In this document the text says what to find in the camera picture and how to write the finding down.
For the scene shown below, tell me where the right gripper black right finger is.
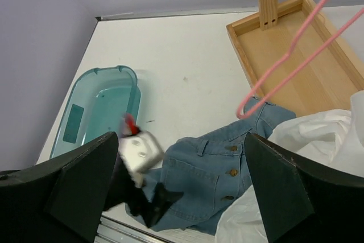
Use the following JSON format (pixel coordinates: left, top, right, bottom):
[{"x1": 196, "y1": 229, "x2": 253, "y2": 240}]
[{"x1": 244, "y1": 133, "x2": 363, "y2": 242}]

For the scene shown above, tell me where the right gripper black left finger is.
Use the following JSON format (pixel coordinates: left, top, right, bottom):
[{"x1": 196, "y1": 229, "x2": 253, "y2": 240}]
[{"x1": 1, "y1": 132, "x2": 118, "y2": 242}]

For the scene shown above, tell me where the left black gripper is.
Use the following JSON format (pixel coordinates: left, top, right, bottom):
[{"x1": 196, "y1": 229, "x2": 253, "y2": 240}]
[{"x1": 104, "y1": 154, "x2": 184, "y2": 228}]

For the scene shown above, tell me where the blue denim skirt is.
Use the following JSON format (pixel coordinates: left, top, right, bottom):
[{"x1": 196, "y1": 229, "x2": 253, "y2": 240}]
[{"x1": 143, "y1": 102, "x2": 296, "y2": 235}]

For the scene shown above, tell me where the white garment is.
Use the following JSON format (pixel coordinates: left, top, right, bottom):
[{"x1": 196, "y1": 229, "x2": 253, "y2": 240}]
[{"x1": 214, "y1": 91, "x2": 363, "y2": 242}]

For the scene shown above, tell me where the pink wire hanger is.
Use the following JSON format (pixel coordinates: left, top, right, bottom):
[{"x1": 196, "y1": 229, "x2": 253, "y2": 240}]
[{"x1": 235, "y1": 0, "x2": 363, "y2": 119}]

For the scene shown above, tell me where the teal plastic tray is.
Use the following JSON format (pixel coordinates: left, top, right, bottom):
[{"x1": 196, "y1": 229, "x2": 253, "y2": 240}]
[{"x1": 49, "y1": 65, "x2": 141, "y2": 158}]

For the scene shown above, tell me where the wooden clothes rack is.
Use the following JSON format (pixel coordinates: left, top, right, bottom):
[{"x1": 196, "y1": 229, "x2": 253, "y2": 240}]
[{"x1": 227, "y1": 0, "x2": 363, "y2": 116}]

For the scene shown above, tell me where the aluminium front rail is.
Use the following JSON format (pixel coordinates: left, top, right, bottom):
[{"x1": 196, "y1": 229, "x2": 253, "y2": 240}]
[{"x1": 95, "y1": 216, "x2": 217, "y2": 243}]

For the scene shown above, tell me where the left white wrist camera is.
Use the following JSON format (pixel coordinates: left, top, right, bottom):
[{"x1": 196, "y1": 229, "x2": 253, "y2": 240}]
[{"x1": 118, "y1": 114, "x2": 164, "y2": 188}]

